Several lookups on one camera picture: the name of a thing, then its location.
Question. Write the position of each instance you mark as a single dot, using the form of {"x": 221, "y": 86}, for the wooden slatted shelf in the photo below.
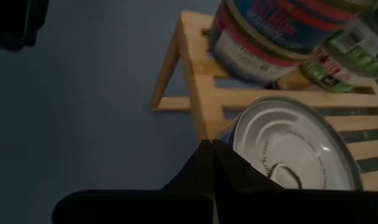
{"x": 204, "y": 102}

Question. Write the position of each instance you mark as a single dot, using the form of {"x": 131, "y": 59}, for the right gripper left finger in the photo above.
{"x": 195, "y": 174}

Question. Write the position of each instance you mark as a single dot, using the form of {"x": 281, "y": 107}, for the blue table mat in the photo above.
{"x": 83, "y": 124}

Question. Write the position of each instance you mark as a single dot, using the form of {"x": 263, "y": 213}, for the blue tuna can silver lid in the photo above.
{"x": 285, "y": 140}

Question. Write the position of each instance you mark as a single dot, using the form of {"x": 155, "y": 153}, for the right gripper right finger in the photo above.
{"x": 238, "y": 180}

